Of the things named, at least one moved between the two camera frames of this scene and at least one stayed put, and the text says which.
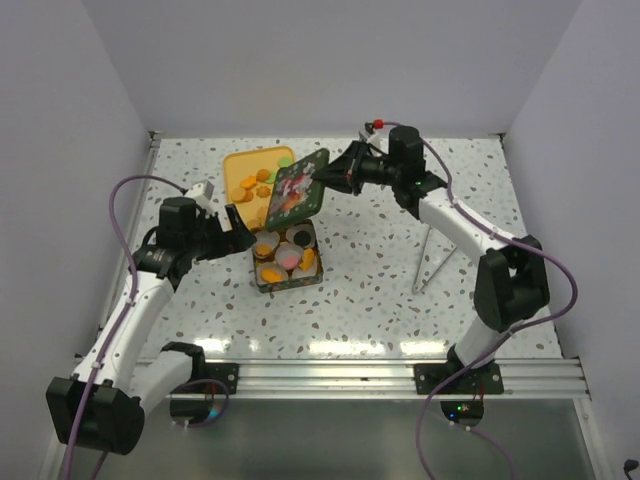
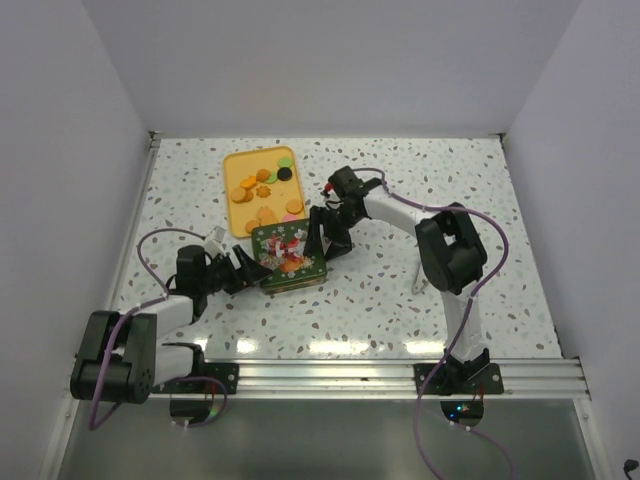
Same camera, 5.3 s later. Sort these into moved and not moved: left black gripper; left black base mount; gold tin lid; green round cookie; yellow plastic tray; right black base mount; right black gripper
Moved: left black gripper; gold tin lid; right black gripper
Not moved: yellow plastic tray; left black base mount; green round cookie; right black base mount
